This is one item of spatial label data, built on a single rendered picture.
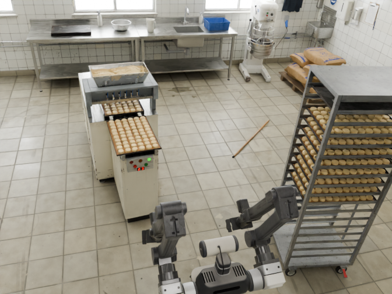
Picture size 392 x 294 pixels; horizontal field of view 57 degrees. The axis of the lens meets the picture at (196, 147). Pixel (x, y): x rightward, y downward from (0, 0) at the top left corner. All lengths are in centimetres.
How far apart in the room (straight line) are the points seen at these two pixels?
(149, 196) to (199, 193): 76
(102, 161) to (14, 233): 110
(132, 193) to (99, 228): 53
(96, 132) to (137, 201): 85
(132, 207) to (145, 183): 31
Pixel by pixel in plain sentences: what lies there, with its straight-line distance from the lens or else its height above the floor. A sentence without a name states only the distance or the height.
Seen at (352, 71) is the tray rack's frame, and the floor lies 182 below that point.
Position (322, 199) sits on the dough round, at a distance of 301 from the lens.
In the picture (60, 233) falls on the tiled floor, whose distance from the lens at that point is 384.
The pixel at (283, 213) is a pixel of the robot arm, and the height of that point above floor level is 179.
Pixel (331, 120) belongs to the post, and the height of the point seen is 164.
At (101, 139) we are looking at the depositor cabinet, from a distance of 390.
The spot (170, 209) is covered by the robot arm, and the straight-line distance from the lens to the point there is 129.
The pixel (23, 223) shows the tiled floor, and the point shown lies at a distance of 405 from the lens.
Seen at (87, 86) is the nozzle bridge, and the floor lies 118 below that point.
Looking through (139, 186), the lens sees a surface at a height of 49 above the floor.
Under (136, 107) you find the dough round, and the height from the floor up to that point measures 92.
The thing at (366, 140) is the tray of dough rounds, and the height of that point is 142.
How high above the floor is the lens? 276
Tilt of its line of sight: 35 degrees down
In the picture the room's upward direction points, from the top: 4 degrees clockwise
